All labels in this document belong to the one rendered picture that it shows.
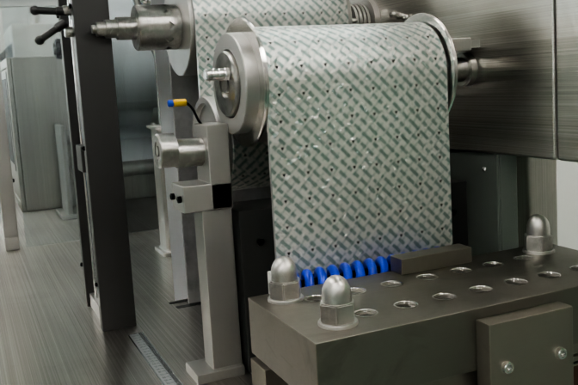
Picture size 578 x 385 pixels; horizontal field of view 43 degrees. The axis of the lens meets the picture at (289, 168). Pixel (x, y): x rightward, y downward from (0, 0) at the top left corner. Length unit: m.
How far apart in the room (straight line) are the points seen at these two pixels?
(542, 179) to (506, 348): 0.51
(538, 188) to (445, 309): 0.51
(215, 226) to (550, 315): 0.38
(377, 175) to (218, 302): 0.24
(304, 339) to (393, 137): 0.31
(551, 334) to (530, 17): 0.37
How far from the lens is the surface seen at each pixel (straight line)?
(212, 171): 0.86
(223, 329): 0.91
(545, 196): 1.21
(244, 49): 0.81
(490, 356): 0.72
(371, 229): 0.87
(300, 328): 0.68
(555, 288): 0.79
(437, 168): 0.91
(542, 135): 0.91
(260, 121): 0.81
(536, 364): 0.76
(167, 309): 1.21
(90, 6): 1.10
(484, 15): 0.99
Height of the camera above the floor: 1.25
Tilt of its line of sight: 7 degrees down
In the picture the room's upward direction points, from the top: 3 degrees counter-clockwise
